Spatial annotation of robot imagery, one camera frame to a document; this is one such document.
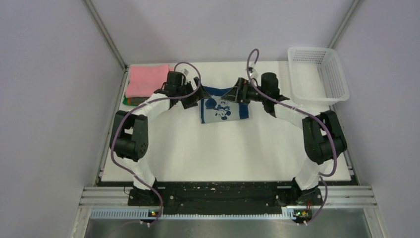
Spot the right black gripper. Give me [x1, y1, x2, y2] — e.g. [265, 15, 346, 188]
[222, 77, 268, 105]

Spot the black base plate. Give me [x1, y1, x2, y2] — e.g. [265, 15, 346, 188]
[128, 181, 322, 215]

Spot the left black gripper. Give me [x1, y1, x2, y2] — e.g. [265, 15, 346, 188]
[177, 76, 211, 109]

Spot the white plastic basket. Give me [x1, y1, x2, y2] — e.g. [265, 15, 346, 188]
[287, 47, 350, 106]

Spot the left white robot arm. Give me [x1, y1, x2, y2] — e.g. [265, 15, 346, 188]
[109, 70, 249, 205]

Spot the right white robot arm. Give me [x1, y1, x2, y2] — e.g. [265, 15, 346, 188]
[237, 72, 347, 204]

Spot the white slotted cable duct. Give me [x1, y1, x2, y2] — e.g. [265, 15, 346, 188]
[90, 208, 296, 220]

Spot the navy blue t shirt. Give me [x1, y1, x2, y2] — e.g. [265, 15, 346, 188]
[200, 86, 250, 124]

